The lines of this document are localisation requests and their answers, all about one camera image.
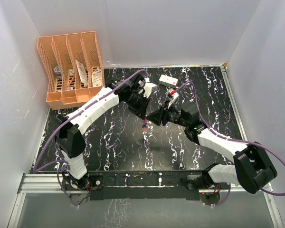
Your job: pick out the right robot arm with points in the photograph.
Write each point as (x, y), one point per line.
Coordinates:
(252, 169)

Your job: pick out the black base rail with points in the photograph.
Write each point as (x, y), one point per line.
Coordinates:
(101, 185)

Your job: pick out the white labelled packet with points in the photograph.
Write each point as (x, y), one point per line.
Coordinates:
(97, 79)

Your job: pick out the round tin in organizer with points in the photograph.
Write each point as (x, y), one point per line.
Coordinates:
(57, 71)

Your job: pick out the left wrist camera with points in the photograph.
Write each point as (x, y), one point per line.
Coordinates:
(149, 88)

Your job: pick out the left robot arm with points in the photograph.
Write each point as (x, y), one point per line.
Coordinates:
(134, 91)

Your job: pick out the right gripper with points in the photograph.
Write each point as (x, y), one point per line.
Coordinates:
(160, 116)

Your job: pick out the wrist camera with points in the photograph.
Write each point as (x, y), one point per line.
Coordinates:
(149, 88)
(171, 97)

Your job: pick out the white paper packet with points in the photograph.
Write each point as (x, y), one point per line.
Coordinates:
(82, 73)

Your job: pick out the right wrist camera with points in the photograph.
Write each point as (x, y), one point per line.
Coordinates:
(171, 97)

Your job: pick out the orange file organizer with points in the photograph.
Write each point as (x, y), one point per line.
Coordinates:
(63, 51)

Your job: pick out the white box on table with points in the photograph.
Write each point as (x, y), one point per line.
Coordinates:
(168, 81)

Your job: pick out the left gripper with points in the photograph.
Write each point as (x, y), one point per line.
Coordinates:
(140, 112)

